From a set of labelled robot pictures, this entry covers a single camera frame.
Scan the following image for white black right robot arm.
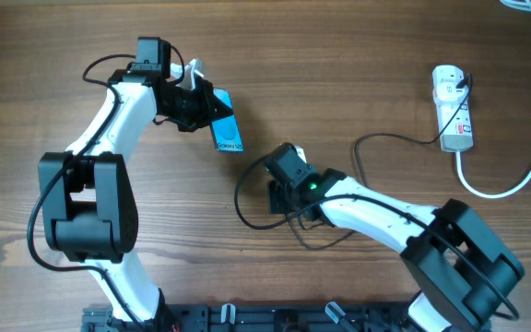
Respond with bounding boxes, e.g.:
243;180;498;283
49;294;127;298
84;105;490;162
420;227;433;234
264;143;525;331

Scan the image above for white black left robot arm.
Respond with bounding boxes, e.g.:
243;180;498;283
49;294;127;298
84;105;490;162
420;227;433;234
27;37;243;331

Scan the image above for Galaxy smartphone with cyan screen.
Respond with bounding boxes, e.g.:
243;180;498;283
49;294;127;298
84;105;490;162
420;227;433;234
210;88;244;153

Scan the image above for white USB charger plug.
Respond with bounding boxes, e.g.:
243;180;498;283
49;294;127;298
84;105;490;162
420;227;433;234
433;81;466;106

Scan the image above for black USB charging cable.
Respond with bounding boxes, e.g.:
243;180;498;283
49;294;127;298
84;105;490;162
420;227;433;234
288;73;474;252

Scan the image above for white power strip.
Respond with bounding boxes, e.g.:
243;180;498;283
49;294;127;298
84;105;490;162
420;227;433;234
432;65;474;153

